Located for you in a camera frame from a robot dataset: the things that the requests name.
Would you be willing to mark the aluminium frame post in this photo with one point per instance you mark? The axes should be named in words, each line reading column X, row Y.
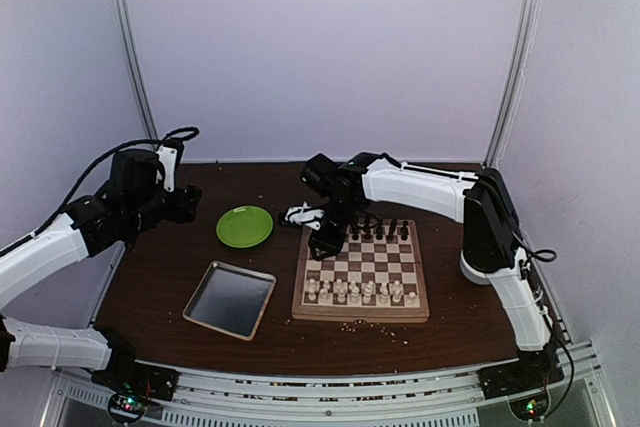
column 514, row 83
column 134, row 70

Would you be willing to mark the white chess queen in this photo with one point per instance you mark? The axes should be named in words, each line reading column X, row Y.
column 354, row 295

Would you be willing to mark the metal tray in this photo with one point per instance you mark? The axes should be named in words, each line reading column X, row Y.
column 230, row 300

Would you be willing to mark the green plate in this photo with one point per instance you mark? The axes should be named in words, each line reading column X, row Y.
column 244, row 227

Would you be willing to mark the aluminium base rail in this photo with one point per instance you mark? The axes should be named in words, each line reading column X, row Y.
column 446, row 397

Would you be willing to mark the white chess king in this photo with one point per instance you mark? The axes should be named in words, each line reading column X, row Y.
column 367, row 293

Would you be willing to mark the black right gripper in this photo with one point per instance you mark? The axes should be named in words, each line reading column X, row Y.
column 332, row 245

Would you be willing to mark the black chess pieces row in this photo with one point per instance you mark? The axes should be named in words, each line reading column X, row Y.
column 370, row 229

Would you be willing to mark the white bowl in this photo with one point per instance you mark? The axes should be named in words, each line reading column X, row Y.
column 474, row 276

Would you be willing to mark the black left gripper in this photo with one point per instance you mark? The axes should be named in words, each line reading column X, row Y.
column 186, row 200

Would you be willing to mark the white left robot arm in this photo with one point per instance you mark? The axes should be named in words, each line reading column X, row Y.
column 81, row 227

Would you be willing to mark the wooden chess board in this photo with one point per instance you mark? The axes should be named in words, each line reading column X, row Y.
column 379, row 279

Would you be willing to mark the aluminium frame post left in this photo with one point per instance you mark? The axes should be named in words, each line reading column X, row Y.
column 134, row 70

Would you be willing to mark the aluminium frame post right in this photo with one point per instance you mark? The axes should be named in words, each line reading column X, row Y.
column 514, row 83

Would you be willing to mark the white chess knight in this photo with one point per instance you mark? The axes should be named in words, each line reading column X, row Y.
column 324, row 296

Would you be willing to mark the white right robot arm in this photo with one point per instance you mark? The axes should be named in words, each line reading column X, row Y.
column 485, row 305

